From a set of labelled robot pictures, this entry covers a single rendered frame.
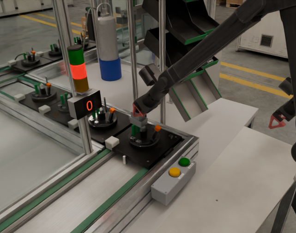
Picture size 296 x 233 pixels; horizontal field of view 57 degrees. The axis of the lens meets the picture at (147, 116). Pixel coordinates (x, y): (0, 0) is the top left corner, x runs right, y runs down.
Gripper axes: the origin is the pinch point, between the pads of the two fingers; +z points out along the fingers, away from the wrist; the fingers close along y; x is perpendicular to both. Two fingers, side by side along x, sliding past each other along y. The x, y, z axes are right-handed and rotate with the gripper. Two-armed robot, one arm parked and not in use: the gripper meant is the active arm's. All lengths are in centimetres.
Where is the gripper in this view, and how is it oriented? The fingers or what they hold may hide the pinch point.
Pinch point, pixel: (137, 112)
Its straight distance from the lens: 114.0
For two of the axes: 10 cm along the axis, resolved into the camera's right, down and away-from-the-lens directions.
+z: -4.8, 4.6, 7.5
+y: -6.2, 4.2, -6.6
